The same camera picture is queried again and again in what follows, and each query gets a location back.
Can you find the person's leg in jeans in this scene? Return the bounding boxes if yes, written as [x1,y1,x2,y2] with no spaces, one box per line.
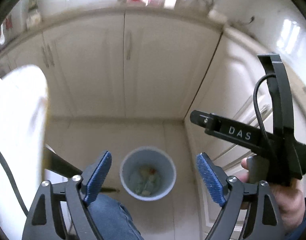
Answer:
[87,194,146,240]

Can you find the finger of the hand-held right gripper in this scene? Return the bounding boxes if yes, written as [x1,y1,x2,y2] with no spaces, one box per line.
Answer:
[190,110,221,133]

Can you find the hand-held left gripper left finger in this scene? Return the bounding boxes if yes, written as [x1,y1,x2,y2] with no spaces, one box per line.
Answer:
[22,150,112,240]

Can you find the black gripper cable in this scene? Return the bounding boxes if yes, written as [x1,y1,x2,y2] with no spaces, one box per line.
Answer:
[0,144,29,217]
[253,74,275,140]

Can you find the cream kitchen cabinet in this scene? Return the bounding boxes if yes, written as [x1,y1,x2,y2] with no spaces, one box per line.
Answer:
[0,6,306,240]

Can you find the green checkered wrapper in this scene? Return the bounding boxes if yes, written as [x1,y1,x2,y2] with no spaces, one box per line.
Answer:
[133,174,161,196]

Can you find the person's right forearm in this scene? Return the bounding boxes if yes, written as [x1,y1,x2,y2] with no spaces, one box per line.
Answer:
[284,197,306,240]

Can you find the person's right hand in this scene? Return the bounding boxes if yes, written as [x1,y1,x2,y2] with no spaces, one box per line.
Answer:
[240,158,306,234]

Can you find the round marble table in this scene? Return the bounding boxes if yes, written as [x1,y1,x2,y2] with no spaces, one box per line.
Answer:
[0,65,83,233]

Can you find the cream cupboard doors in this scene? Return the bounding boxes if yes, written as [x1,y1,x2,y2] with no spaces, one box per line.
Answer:
[0,4,226,63]

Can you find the grey plastic trash bin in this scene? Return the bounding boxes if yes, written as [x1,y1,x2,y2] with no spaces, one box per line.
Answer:
[120,146,177,202]

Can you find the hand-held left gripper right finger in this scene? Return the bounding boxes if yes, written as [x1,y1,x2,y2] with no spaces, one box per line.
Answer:
[196,152,288,240]

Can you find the glass jar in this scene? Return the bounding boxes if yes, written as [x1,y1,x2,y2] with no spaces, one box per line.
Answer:
[26,7,42,30]

